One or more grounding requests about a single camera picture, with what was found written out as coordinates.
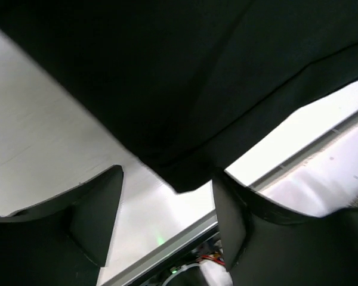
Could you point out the aluminium rail frame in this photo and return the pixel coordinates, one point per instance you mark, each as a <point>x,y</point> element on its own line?
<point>154,222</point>

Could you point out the white front cover board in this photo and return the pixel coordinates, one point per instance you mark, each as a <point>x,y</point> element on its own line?
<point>324,182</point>

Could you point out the black trousers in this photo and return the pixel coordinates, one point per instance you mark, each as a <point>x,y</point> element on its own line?
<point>188,86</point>

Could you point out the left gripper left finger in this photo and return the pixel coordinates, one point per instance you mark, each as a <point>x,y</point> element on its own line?
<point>64,240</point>

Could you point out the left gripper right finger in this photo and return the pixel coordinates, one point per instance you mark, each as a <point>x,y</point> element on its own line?
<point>265,243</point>

